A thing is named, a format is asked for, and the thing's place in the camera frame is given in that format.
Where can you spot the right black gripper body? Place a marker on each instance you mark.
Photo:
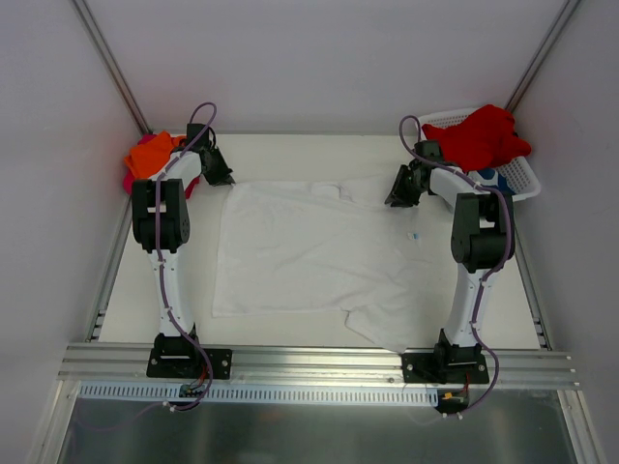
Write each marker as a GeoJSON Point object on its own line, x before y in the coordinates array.
{"type": "Point", "coordinates": [401, 184]}

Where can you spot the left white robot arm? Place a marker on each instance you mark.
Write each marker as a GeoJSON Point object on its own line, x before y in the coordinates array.
{"type": "Point", "coordinates": [164, 171]}

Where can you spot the white slotted cable duct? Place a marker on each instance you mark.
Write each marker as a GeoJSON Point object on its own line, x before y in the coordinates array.
{"type": "Point", "coordinates": [224, 393]}

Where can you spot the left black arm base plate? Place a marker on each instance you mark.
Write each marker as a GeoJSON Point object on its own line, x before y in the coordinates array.
{"type": "Point", "coordinates": [188, 363]}

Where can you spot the red crumpled t shirt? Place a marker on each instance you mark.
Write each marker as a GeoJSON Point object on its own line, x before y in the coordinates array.
{"type": "Point", "coordinates": [485, 139]}

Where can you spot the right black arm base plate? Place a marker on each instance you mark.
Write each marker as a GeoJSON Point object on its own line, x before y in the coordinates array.
{"type": "Point", "coordinates": [440, 368]}

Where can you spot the orange folded t shirt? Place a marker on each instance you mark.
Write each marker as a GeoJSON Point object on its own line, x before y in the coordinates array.
{"type": "Point", "coordinates": [150, 157]}

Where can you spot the white plastic basket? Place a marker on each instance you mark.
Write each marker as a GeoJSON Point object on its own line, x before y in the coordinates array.
{"type": "Point", "coordinates": [519, 174]}

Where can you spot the aluminium front rail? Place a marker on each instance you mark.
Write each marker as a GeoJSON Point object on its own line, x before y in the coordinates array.
{"type": "Point", "coordinates": [311, 366]}

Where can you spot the pink folded t shirt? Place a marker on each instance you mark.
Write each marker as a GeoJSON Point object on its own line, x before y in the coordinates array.
{"type": "Point", "coordinates": [128, 183]}

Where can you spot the blue white t shirt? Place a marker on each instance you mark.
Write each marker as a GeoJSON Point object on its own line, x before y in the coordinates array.
{"type": "Point", "coordinates": [490, 177]}

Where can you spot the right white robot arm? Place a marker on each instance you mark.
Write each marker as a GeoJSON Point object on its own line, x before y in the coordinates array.
{"type": "Point", "coordinates": [482, 241]}

